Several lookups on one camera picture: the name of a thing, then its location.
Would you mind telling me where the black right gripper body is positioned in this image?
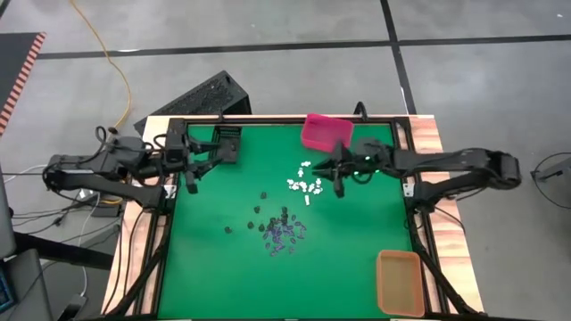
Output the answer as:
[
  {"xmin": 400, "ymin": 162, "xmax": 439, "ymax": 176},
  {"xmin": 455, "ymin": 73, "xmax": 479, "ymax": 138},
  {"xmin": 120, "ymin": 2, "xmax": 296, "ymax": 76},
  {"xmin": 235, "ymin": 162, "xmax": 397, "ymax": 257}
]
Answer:
[{"xmin": 333, "ymin": 136, "xmax": 386, "ymax": 200}]

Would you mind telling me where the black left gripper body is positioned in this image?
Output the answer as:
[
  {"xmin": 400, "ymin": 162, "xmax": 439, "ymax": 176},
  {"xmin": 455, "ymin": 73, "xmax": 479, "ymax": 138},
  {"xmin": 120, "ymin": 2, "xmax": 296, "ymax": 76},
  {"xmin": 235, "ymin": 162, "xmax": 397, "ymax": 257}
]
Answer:
[{"xmin": 164, "ymin": 118, "xmax": 200, "ymax": 195}]

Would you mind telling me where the black slotted plastic basket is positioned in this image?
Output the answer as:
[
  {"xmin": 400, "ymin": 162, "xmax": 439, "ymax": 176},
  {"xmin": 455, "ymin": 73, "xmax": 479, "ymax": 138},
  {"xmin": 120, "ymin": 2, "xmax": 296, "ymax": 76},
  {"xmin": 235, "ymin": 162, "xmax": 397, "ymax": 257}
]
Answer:
[{"xmin": 212, "ymin": 124, "xmax": 243, "ymax": 164}]

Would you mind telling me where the pink plastic bin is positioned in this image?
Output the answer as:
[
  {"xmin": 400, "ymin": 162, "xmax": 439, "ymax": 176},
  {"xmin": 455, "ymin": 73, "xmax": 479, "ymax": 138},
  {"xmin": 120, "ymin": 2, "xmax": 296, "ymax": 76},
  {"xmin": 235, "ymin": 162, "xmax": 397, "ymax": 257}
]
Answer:
[{"xmin": 301, "ymin": 112, "xmax": 356, "ymax": 155}]

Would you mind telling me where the black perforated computer case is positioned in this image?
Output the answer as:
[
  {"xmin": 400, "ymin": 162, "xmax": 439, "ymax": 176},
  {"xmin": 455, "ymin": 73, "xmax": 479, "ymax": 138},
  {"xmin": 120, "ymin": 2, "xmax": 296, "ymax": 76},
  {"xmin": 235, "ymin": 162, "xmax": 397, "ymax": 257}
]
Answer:
[{"xmin": 133, "ymin": 70, "xmax": 253, "ymax": 135}]

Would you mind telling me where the black power adapter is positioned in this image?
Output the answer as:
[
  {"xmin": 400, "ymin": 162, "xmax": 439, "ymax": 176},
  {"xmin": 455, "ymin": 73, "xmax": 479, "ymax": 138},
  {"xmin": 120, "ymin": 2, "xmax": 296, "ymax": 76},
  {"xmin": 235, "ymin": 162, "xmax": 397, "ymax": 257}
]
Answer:
[{"xmin": 91, "ymin": 202, "xmax": 121, "ymax": 218}]

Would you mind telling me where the green table mat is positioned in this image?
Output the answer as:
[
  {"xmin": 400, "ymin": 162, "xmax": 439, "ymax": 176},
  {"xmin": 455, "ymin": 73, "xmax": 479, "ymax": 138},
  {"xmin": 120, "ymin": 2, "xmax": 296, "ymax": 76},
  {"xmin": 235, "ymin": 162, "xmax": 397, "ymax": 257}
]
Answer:
[{"xmin": 158, "ymin": 122, "xmax": 414, "ymax": 318}]

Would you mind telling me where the orange plastic bin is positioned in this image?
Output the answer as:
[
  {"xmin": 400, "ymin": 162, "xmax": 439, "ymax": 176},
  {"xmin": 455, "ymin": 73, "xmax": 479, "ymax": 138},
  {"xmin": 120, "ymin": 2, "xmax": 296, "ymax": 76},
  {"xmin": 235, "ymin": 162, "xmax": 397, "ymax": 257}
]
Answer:
[{"xmin": 376, "ymin": 249, "xmax": 426, "ymax": 318}]

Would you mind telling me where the black floor beam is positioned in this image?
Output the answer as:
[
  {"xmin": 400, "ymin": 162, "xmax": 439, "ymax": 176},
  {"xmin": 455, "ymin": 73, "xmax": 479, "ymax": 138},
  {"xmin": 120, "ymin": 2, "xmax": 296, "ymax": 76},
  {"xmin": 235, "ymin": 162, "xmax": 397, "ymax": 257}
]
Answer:
[{"xmin": 12, "ymin": 230, "xmax": 115, "ymax": 271}]

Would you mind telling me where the black orange-striped floor mat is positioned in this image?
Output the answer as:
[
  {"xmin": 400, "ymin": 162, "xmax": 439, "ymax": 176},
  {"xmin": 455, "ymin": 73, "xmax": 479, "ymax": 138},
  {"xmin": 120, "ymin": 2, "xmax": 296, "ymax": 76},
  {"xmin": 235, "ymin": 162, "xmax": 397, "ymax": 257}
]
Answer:
[{"xmin": 0, "ymin": 30, "xmax": 48, "ymax": 135}]

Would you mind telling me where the grey upright panel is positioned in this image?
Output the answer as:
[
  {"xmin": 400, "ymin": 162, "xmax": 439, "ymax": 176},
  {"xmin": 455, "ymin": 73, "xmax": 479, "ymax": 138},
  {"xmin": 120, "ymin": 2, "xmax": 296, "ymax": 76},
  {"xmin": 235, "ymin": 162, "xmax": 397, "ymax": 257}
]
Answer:
[{"xmin": 0, "ymin": 164, "xmax": 19, "ymax": 259}]

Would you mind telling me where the grey stand base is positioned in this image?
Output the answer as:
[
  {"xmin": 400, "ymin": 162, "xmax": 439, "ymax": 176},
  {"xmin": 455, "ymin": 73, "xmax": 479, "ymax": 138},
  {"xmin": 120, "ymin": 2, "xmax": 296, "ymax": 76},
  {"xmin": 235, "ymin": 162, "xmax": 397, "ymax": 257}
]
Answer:
[{"xmin": 530, "ymin": 153, "xmax": 571, "ymax": 184}]

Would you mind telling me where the grey box with screen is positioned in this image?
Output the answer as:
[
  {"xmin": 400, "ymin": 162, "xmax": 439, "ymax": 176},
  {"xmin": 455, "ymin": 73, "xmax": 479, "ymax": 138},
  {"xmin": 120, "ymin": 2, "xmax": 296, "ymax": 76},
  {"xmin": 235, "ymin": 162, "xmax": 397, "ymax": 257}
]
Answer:
[{"xmin": 0, "ymin": 248, "xmax": 54, "ymax": 321}]

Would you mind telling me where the yellow power cable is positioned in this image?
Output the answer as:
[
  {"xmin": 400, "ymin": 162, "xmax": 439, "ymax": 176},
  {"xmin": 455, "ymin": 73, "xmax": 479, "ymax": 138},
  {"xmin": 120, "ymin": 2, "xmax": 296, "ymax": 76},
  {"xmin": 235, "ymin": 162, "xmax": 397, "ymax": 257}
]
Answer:
[{"xmin": 69, "ymin": 0, "xmax": 134, "ymax": 135}]

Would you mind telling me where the black metal table frame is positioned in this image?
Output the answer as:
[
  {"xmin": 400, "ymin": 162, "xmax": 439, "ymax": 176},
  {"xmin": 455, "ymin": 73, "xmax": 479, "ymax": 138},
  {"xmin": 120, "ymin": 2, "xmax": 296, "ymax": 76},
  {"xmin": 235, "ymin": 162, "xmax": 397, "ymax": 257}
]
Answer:
[{"xmin": 104, "ymin": 114, "xmax": 481, "ymax": 321}]

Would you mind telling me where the white floor cable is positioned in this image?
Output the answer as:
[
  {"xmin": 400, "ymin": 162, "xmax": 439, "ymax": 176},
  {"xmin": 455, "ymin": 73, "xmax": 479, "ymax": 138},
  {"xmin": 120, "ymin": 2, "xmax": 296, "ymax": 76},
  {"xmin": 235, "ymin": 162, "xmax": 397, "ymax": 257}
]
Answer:
[{"xmin": 76, "ymin": 191, "xmax": 102, "ymax": 298}]

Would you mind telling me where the black looped floor cable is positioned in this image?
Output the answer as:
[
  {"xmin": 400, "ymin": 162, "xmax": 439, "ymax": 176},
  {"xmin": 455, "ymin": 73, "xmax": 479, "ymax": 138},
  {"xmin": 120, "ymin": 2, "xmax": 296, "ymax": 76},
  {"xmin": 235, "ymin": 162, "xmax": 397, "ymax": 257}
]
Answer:
[{"xmin": 529, "ymin": 151, "xmax": 571, "ymax": 210}]

